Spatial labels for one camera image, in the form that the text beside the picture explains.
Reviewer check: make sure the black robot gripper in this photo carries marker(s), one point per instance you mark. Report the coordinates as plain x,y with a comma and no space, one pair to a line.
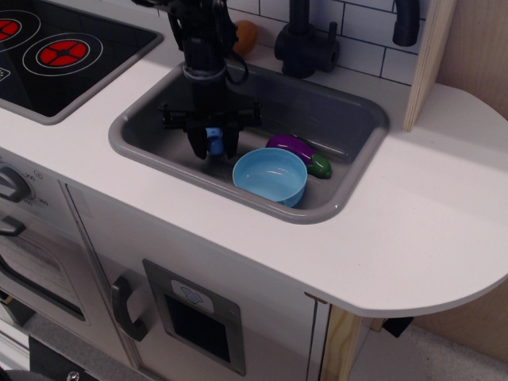
194,107

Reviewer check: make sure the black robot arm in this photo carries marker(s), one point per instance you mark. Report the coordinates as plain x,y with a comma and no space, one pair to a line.
206,35

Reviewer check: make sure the light blue plastic bowl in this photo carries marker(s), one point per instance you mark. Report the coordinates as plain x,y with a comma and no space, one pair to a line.
272,173

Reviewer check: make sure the grey plastic sink basin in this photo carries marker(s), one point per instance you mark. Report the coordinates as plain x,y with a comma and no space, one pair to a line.
344,128

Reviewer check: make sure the purple toy eggplant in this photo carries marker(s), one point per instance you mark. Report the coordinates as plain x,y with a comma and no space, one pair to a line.
316,164

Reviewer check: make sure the orange toy fruit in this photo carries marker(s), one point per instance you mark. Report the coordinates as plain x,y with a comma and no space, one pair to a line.
247,34

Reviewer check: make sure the black toy faucet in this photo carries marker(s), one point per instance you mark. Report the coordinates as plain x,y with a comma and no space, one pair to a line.
379,38

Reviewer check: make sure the black toy stovetop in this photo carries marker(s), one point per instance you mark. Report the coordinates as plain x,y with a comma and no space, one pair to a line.
55,58

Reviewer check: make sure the grey dispenser panel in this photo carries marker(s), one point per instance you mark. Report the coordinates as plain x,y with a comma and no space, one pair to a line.
198,317

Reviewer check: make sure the grey oven knob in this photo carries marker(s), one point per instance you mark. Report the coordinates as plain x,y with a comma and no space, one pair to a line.
13,187

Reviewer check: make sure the toy oven door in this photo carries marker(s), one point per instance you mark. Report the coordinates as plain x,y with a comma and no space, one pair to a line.
46,263

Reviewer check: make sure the grey cabinet door handle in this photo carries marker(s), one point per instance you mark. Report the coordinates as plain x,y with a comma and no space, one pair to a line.
120,293

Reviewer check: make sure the grey oven door handle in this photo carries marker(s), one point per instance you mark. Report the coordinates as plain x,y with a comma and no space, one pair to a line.
10,227

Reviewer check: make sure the wooden side post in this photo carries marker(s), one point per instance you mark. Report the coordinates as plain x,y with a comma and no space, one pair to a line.
434,38

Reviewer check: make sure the black bracket under counter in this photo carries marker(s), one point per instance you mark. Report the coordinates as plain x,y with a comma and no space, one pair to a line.
396,326

